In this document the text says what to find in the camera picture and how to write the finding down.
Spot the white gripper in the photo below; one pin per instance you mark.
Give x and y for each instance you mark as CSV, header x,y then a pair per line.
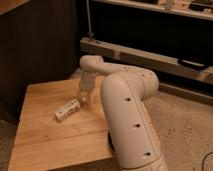
x,y
86,86

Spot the white bottle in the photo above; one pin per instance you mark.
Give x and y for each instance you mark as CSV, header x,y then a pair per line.
x,y
64,111

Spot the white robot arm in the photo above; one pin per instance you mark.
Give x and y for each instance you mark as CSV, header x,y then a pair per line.
x,y
122,93

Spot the dark ceramic bowl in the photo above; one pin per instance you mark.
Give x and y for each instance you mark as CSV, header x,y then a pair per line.
x,y
110,142

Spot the grey shelf beam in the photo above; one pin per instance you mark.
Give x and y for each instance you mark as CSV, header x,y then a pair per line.
x,y
145,59

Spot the wooden table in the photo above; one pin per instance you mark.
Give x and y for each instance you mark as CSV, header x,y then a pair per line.
x,y
42,143

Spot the metal pole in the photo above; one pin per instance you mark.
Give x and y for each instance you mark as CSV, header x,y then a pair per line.
x,y
90,31

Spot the black object on shelf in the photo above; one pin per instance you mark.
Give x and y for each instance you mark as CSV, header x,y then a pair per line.
x,y
193,65

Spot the upper wooden shelf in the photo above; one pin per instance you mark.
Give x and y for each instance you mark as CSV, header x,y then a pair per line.
x,y
177,7

